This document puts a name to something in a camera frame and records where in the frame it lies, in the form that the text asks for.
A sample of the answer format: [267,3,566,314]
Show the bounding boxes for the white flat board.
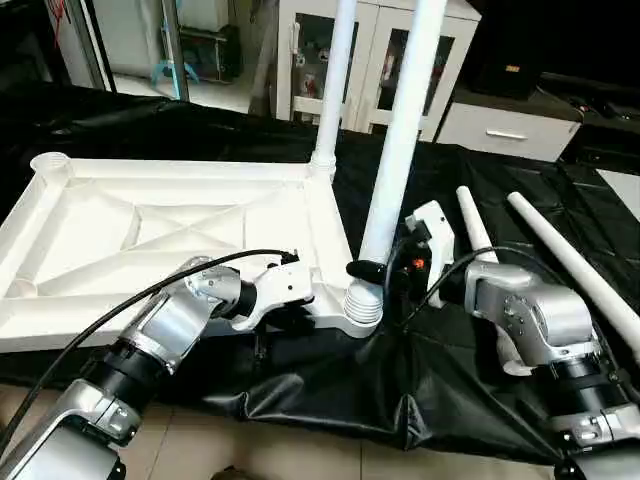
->
[598,168,640,223]

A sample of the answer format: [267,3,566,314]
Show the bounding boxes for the white glass door cabinet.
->
[275,0,481,141]

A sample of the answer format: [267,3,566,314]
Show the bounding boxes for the black mat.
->
[0,82,640,466]

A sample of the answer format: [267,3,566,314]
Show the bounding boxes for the light blue stand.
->
[150,58,203,91]

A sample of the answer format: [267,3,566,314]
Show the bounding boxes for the white plastic table leg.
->
[456,186,536,378]
[310,0,359,181]
[507,192,640,363]
[343,0,451,341]

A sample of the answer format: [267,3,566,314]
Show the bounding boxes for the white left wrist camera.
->
[232,253,317,334]

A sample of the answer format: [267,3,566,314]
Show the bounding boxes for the white drawer unit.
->
[437,90,585,163]

